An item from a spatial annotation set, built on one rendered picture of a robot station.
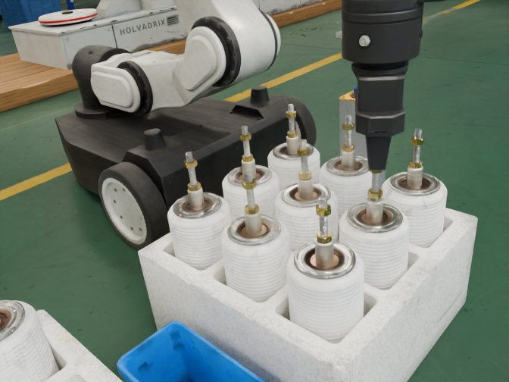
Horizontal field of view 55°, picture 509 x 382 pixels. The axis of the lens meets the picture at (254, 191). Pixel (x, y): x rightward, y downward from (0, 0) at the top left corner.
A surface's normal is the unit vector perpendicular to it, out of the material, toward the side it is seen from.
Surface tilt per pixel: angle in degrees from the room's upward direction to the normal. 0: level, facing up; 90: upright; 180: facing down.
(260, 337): 90
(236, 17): 47
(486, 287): 0
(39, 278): 0
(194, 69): 90
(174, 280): 90
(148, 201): 61
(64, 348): 0
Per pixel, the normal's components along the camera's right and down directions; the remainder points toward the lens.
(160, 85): -0.67, 0.40
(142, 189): 0.47, -0.36
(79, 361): -0.09, -0.88
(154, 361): 0.72, 0.24
